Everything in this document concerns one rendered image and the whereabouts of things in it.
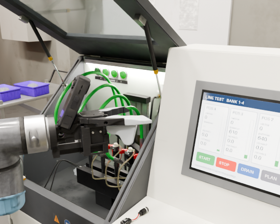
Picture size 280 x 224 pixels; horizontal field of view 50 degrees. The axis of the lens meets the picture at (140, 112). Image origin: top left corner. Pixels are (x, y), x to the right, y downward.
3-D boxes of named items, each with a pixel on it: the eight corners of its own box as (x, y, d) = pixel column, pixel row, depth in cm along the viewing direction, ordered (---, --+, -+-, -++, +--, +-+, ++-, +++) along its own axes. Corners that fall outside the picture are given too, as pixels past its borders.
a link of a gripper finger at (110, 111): (120, 127, 76) (96, 136, 69) (118, 105, 75) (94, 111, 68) (130, 128, 75) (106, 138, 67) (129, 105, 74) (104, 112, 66)
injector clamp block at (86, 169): (78, 194, 145) (75, 167, 141) (92, 186, 153) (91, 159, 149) (133, 222, 126) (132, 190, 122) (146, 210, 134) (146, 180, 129)
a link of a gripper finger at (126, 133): (153, 143, 61) (110, 142, 64) (151, 115, 60) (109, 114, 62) (149, 148, 58) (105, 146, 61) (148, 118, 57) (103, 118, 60)
